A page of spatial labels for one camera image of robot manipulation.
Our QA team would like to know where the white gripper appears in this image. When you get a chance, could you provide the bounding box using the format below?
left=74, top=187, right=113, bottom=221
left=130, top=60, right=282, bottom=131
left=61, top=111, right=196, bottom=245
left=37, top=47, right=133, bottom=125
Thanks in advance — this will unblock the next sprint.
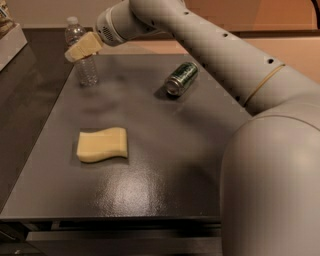
left=65, top=7, right=125, bottom=63

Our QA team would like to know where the clear plastic water bottle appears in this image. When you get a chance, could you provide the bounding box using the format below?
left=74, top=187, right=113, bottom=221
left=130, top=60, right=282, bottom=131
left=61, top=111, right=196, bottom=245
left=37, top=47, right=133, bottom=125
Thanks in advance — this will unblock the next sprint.
left=65, top=16, right=98, bottom=86

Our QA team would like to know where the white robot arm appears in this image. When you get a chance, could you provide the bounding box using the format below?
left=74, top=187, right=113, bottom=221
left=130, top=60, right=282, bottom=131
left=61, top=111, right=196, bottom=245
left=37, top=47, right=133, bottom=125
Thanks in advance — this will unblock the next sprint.
left=65, top=0, right=320, bottom=256

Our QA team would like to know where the yellow sponge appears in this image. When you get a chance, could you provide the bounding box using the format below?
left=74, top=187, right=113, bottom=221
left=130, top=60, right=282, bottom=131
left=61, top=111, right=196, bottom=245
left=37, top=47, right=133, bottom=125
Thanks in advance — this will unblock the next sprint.
left=76, top=127, right=128, bottom=163

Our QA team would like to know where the dark side counter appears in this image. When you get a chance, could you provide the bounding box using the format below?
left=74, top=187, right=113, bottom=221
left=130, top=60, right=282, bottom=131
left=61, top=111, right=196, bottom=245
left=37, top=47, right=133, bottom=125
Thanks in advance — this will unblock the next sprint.
left=0, top=28, right=72, bottom=210

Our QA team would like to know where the white box at left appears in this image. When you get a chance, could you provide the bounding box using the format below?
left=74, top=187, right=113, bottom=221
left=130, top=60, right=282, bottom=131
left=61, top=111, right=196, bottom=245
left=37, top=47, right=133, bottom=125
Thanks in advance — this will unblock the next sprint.
left=0, top=23, right=27, bottom=71

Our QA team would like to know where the green soda can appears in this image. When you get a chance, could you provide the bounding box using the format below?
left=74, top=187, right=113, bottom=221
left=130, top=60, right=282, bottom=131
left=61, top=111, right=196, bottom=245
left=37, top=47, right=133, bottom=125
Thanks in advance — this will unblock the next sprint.
left=164, top=62, right=199, bottom=97

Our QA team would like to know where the dark table drawer front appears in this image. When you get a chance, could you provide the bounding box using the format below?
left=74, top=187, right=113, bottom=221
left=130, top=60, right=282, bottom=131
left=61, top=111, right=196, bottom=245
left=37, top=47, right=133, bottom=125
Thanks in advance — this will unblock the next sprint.
left=27, top=229, right=222, bottom=256

